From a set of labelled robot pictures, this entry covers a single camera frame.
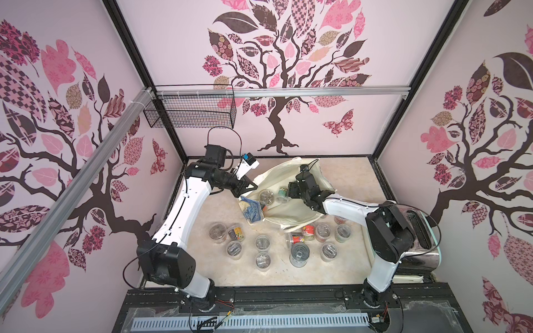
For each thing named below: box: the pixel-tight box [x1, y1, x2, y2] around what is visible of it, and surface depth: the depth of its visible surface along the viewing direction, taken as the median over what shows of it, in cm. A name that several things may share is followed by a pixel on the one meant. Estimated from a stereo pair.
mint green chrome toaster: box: [399, 203, 443, 273], surface depth 72 cm
